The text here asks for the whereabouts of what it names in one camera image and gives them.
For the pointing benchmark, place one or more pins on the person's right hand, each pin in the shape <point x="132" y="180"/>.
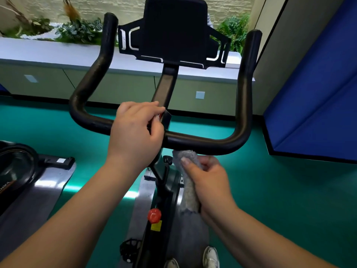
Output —
<point x="212" y="189"/>

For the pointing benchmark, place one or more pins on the person's left hand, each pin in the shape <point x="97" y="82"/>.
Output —
<point x="134" y="136"/>

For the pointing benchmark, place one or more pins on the grey cleaning cloth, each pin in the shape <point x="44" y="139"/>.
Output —
<point x="188" y="192"/>

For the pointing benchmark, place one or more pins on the person's left forearm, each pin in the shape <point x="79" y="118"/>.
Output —
<point x="69" y="220"/>

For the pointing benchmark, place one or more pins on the person's right forearm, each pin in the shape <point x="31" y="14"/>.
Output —
<point x="265" y="242"/>

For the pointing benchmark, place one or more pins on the black exercise bike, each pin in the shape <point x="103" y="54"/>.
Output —
<point x="192" y="234"/>
<point x="41" y="198"/>

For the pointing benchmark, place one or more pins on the long cabinet with grey top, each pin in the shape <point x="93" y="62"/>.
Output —
<point x="120" y="86"/>

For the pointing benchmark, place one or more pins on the red round knob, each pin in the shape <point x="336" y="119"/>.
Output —
<point x="154" y="216"/>

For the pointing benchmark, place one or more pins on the white sneaker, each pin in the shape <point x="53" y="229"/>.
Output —
<point x="171" y="263"/>
<point x="211" y="258"/>

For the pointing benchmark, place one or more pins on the black tablet holder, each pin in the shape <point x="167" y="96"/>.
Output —
<point x="175" y="30"/>

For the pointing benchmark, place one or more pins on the variegated leaf plant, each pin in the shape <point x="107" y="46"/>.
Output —
<point x="78" y="30"/>

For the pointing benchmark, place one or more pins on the white plastic tray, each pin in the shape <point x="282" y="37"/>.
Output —
<point x="234" y="59"/>

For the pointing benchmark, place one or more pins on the tall thin stemmed fern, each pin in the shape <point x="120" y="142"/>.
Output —
<point x="71" y="12"/>

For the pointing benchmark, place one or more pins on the patch of white pebbles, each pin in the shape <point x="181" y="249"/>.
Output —
<point x="36" y="37"/>

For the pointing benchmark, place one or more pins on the small leafy green plant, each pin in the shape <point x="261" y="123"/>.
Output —
<point x="41" y="25"/>

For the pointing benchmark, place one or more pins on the large bushy fern plant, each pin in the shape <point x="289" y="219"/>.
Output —
<point x="235" y="27"/>

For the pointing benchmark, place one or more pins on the green moss mat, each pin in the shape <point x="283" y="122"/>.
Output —
<point x="11" y="33"/>

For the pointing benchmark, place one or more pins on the dry brown branch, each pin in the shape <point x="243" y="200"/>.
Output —
<point x="16" y="13"/>

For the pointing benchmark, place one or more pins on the pale square wall socket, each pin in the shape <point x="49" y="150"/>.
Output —
<point x="30" y="78"/>
<point x="200" y="95"/>

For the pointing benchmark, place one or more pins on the blue wall pad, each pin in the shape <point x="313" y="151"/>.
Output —
<point x="3" y="90"/>
<point x="315" y="94"/>

